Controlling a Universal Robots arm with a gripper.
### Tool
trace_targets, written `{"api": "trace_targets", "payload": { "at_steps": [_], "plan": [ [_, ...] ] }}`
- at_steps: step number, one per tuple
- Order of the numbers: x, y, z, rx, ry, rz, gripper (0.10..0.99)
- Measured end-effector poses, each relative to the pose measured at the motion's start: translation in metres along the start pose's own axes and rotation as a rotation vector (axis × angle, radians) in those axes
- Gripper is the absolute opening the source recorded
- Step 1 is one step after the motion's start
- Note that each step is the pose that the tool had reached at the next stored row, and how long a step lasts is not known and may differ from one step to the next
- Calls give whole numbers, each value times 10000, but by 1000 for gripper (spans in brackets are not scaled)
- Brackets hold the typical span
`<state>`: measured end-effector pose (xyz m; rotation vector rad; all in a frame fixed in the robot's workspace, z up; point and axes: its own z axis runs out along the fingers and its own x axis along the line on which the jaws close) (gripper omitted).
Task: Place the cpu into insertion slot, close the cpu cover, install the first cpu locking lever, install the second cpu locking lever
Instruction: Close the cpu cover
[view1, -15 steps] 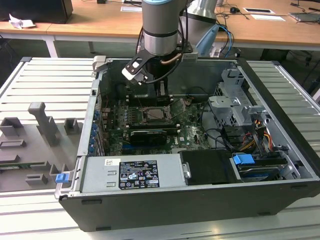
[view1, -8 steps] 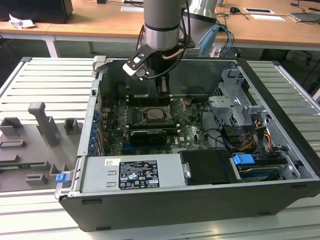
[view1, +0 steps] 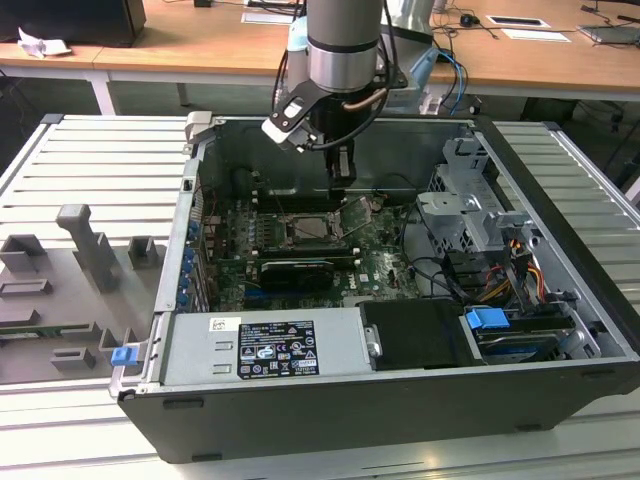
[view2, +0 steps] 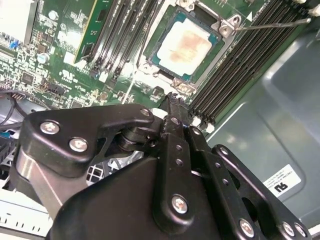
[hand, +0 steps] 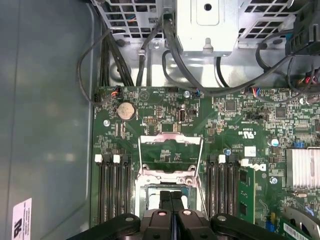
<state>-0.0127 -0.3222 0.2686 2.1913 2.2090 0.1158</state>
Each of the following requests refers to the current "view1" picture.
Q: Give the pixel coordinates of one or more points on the black RAM slot bank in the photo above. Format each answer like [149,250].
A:
[295,201]
[305,248]

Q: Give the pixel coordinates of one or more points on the wooden desk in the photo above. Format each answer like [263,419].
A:
[200,45]

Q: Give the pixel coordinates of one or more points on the black graphics card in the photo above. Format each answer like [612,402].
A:
[295,275]

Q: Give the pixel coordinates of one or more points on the green motherboard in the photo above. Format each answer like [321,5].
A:
[385,270]

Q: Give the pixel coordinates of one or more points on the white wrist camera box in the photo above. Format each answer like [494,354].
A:
[282,127]

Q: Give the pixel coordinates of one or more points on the black computer mouse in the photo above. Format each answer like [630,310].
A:
[469,20]

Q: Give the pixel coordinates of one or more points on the hard disk drive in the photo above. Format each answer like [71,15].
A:
[520,345]

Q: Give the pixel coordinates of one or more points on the silver metal drive cage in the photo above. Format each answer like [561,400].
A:
[450,210]

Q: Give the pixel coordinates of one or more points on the grey parts rack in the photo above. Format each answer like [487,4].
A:
[65,300]

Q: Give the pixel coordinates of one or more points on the grey case latch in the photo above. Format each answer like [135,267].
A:
[199,125]

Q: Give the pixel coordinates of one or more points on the blue disk carrier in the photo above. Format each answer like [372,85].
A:
[485,318]

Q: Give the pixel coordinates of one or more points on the black plastic air duct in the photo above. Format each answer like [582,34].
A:
[420,335]

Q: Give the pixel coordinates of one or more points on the white paper sheet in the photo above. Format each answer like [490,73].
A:
[537,35]

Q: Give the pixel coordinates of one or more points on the blue case latch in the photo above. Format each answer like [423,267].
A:
[125,357]

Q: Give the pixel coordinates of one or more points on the grey flat device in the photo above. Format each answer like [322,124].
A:
[607,34]

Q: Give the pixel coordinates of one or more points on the CPU socket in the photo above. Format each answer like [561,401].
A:
[340,242]

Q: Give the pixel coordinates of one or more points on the crumpled white paper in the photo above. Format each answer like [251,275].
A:
[42,45]

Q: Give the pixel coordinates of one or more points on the black computer tower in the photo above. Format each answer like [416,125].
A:
[75,20]

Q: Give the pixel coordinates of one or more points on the silver power supply unit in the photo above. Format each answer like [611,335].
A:
[200,350]

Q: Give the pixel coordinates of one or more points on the black open PC case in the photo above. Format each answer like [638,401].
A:
[350,420]

